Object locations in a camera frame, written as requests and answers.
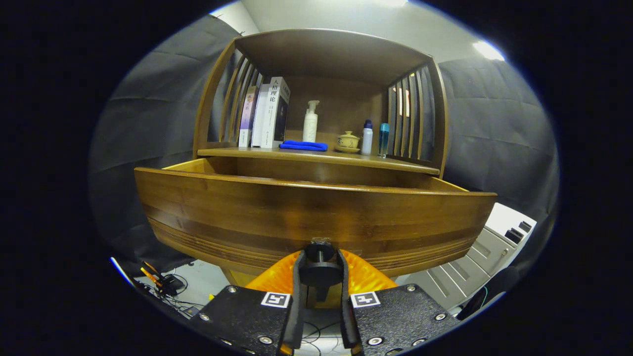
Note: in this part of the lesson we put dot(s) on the white grey drawer unit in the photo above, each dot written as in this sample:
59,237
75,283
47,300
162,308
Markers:
474,257

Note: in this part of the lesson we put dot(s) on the thin white book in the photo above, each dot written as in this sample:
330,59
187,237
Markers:
259,118

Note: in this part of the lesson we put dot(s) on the white pump bottle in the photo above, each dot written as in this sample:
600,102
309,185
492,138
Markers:
310,126

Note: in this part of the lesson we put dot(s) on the thick white book dark cover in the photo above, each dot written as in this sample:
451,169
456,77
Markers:
275,113

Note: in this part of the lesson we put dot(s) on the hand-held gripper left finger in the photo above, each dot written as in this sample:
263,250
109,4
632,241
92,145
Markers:
297,311

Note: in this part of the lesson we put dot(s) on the black drawer knob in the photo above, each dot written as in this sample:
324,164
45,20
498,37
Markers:
320,273

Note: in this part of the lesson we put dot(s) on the white bottle blue cap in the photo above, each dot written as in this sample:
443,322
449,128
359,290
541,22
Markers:
367,141

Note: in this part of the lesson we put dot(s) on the teal clear bottle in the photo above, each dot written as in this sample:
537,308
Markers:
384,141

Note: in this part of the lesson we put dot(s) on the blue folded cloth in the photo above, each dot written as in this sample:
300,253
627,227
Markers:
302,146

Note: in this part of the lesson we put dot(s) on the brown wooden cabinet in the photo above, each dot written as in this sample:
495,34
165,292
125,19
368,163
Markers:
336,104

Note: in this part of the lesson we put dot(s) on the brown wooden countertop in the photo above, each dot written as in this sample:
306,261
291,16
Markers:
247,152

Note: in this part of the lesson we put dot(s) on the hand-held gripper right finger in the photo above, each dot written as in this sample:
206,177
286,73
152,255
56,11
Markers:
344,311

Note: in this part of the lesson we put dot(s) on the narrow ceiling light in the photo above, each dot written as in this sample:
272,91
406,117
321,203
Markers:
488,50

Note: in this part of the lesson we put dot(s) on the brown wooden drawer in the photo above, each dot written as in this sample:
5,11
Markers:
296,212

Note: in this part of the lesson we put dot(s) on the purple book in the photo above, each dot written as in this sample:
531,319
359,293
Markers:
247,118

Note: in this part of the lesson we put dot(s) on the beige lidded teacup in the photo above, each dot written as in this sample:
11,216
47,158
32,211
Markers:
347,142

